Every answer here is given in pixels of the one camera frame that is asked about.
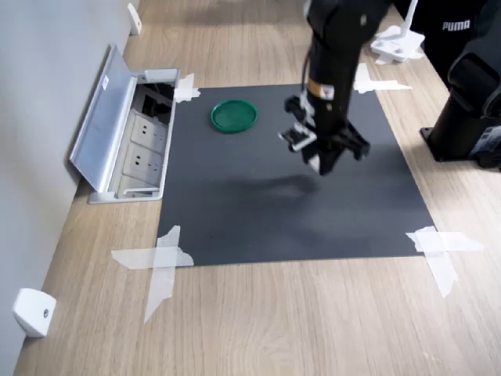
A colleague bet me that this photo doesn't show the round green lid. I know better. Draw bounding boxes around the round green lid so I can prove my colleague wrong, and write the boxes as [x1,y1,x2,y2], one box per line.
[210,99,259,136]

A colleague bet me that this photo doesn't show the white tape cross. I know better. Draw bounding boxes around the white tape cross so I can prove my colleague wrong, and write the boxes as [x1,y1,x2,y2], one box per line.
[353,62,413,95]
[405,226,485,299]
[110,224,196,324]
[173,72,202,104]

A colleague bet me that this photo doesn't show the dark grey mat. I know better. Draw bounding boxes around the dark grey mat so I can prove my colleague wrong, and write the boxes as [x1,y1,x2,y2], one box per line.
[157,83,437,269]

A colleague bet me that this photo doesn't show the person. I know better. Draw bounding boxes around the person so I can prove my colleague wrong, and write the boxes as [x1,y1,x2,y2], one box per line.
[421,0,501,81]

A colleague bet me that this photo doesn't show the grey desk partition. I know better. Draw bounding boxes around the grey desk partition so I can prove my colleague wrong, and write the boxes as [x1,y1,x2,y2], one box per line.
[0,0,132,376]

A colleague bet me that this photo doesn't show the small white camera box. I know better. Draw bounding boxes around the small white camera box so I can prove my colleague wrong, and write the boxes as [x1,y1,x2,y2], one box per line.
[278,125,318,154]

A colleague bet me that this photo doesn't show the black camera clamp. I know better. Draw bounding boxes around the black camera clamp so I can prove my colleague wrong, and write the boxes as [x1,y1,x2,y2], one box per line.
[283,93,315,127]

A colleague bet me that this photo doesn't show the thin black camera cable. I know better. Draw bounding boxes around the thin black camera cable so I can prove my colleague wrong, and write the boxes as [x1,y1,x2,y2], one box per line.
[301,49,312,99]

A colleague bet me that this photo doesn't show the white stand with base plate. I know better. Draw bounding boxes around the white stand with base plate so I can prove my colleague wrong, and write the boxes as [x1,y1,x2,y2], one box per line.
[369,0,427,64]

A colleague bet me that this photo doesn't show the silver cable duct with sockets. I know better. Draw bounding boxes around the silver cable duct with sockets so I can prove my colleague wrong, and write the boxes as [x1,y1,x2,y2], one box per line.
[68,43,182,204]

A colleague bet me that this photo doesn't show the white partition foot bracket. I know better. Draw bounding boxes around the white partition foot bracket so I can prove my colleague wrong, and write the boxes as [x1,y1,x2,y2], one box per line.
[11,287,57,338]
[126,2,142,37]

